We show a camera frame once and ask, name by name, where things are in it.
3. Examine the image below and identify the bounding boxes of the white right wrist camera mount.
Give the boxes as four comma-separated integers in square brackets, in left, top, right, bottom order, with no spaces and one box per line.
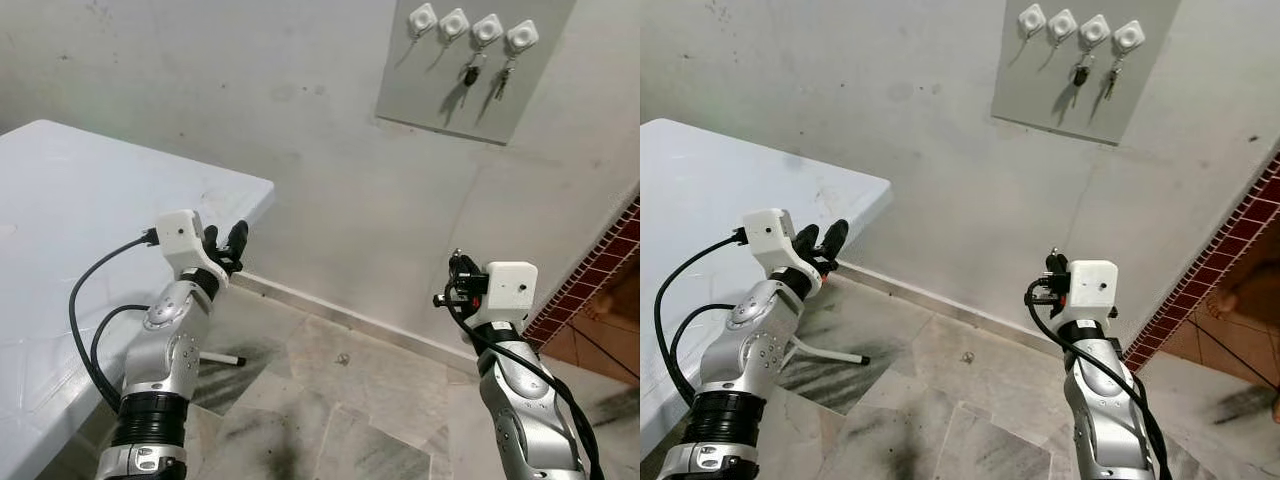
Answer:
[470,261,540,330]
[1066,259,1120,324]

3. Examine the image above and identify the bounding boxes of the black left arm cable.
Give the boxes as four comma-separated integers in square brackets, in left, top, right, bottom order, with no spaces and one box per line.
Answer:
[67,231,161,413]
[653,229,749,406]

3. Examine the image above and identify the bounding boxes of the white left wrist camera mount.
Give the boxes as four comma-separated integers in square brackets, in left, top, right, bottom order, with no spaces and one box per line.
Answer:
[155,210,230,287]
[742,208,823,297]

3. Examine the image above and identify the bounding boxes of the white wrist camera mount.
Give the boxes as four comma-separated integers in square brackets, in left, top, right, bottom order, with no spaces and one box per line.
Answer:
[742,208,823,297]
[155,210,230,287]
[470,261,540,330]
[1066,259,1120,324]

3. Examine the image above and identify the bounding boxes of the grey hook board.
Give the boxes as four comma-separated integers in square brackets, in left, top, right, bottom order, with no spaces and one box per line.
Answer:
[992,0,1183,147]
[375,0,579,147]

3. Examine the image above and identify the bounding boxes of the white plastic table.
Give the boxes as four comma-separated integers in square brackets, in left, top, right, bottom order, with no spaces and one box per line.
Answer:
[0,120,276,480]
[640,118,893,456]

